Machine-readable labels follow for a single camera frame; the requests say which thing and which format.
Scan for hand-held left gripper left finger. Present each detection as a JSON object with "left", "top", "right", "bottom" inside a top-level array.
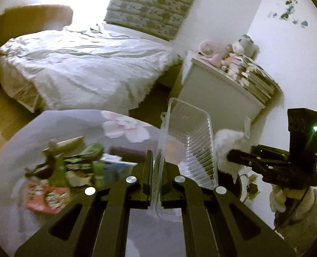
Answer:
[{"left": 14, "top": 150, "right": 154, "bottom": 257}]

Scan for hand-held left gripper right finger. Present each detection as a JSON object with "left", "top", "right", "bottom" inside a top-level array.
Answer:
[{"left": 161, "top": 163, "right": 304, "bottom": 257}]

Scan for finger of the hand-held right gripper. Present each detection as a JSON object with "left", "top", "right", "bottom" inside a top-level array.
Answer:
[
  {"left": 226, "top": 149, "right": 276, "bottom": 176},
  {"left": 251, "top": 144, "right": 291, "bottom": 160}
]

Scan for black trash bin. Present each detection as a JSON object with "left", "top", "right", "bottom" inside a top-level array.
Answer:
[{"left": 219, "top": 170, "right": 259, "bottom": 204}]

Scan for clear plastic tray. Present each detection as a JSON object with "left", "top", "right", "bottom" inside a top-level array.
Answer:
[{"left": 152, "top": 98, "right": 219, "bottom": 220}]

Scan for person's right forearm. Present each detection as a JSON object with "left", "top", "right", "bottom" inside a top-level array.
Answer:
[{"left": 269, "top": 185, "right": 317, "bottom": 256}]

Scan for white fluffy cloth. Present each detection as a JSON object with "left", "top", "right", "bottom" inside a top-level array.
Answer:
[{"left": 214, "top": 116, "right": 253, "bottom": 178}]

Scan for blue packet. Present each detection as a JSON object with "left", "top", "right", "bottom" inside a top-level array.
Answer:
[{"left": 102, "top": 163, "right": 128, "bottom": 184}]

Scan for purple wrapper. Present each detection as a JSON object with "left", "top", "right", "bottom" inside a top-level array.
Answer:
[{"left": 109, "top": 146, "right": 147, "bottom": 164}]

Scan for green crumpled wrapper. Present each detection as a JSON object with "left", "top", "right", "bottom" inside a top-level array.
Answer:
[{"left": 80, "top": 142, "right": 106, "bottom": 188}]

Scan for white dresser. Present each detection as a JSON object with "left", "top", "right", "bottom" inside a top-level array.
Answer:
[{"left": 178, "top": 57, "right": 267, "bottom": 132}]

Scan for black and green packet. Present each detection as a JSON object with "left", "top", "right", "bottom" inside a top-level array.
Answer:
[{"left": 63, "top": 154, "right": 95, "bottom": 171}]

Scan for stack of magazines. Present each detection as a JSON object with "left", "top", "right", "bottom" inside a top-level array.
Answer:
[{"left": 222, "top": 54, "right": 282, "bottom": 105}]

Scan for brown cardboard piece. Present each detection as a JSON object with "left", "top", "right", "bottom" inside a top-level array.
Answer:
[{"left": 54, "top": 136, "right": 86, "bottom": 154}]

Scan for grey floral tablecloth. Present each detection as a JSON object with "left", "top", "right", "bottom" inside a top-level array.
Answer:
[{"left": 0, "top": 109, "right": 191, "bottom": 257}]

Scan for red printed packet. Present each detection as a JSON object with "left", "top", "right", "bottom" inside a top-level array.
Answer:
[{"left": 24, "top": 183, "right": 71, "bottom": 215}]

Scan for grey plush toy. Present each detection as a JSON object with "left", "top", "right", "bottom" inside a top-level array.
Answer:
[{"left": 232, "top": 34, "right": 260, "bottom": 60}]

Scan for bed with white duvet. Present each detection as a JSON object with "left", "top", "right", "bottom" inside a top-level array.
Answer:
[{"left": 0, "top": 23, "right": 185, "bottom": 113}]

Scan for patterned window blind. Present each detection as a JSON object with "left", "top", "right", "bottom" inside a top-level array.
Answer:
[{"left": 104, "top": 0, "right": 206, "bottom": 42}]

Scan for brown padded headboard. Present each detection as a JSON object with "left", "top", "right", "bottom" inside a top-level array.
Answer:
[{"left": 0, "top": 4, "right": 74, "bottom": 49}]

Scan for wall stickers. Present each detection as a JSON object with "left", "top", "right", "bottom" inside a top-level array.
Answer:
[{"left": 267, "top": 0, "right": 317, "bottom": 40}]

